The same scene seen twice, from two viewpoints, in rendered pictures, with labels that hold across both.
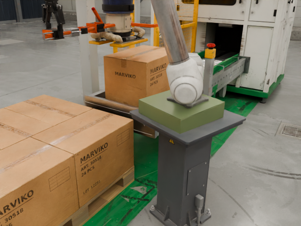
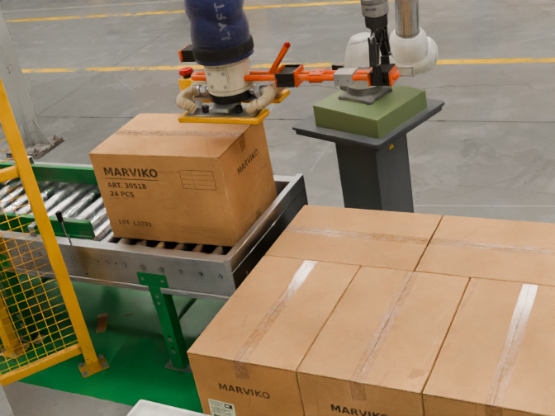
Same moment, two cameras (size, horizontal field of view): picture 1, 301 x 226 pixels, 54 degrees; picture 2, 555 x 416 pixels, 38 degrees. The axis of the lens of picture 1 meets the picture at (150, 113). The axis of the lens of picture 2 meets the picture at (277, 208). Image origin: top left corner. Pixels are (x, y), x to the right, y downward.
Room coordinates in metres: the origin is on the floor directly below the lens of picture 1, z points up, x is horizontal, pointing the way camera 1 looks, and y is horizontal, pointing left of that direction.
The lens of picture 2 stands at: (2.20, 3.15, 2.16)
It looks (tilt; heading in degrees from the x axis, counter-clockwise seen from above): 28 degrees down; 268
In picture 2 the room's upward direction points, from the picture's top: 11 degrees counter-clockwise
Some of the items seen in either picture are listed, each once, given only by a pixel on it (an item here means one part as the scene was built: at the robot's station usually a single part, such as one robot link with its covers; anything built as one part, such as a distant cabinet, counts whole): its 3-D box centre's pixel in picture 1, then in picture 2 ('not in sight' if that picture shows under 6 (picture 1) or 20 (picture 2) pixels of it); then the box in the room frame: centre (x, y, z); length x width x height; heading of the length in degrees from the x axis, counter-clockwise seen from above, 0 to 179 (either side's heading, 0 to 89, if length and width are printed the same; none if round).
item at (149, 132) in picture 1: (118, 118); (272, 241); (2.15, 0.25, 0.48); 0.70 x 0.03 x 0.15; 58
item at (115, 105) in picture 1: (118, 106); (267, 219); (2.16, 0.25, 0.58); 0.70 x 0.03 x 0.06; 58
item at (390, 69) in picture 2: (53, 33); (382, 75); (1.68, 0.55, 1.20); 0.08 x 0.07 x 0.05; 149
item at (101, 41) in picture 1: (109, 37); (222, 111); (2.24, 0.32, 1.10); 0.34 x 0.10 x 0.05; 149
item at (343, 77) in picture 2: (71, 32); (345, 77); (1.79, 0.48, 1.19); 0.07 x 0.07 x 0.04; 59
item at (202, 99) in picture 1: (190, 94); (361, 88); (1.63, -0.23, 0.87); 0.22 x 0.18 x 0.06; 133
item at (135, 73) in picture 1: (144, 76); (186, 177); (2.45, 0.05, 0.75); 0.60 x 0.40 x 0.40; 150
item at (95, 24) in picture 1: (95, 27); (289, 75); (1.98, 0.37, 1.20); 0.10 x 0.08 x 0.06; 59
